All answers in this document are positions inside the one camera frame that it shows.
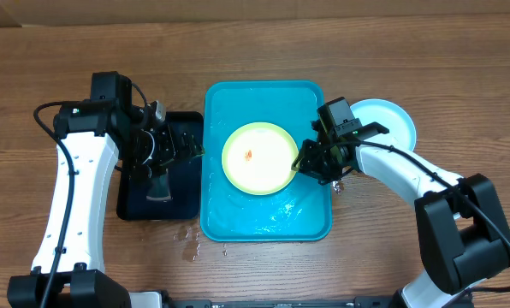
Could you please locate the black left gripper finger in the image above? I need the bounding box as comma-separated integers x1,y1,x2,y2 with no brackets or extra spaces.
133,165,166,191
179,132,205,160

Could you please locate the green scrubbing sponge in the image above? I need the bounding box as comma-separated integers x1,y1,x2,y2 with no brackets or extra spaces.
146,174,171,201

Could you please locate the yellow plate with small stain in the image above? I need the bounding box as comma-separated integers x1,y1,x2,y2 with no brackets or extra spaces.
221,122,299,196

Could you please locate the light blue plate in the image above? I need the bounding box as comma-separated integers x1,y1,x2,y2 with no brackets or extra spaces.
351,98,417,151

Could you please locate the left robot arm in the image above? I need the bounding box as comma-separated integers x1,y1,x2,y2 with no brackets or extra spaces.
7,71,205,308

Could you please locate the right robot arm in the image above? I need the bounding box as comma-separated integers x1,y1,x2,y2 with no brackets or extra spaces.
292,98,510,307

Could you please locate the black rectangular tray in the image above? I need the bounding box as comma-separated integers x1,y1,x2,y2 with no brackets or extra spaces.
116,111,204,221

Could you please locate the teal plastic tray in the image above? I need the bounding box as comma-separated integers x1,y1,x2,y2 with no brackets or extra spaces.
200,80,332,242

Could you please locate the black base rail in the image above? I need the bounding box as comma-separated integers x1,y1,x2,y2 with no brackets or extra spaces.
128,290,474,308

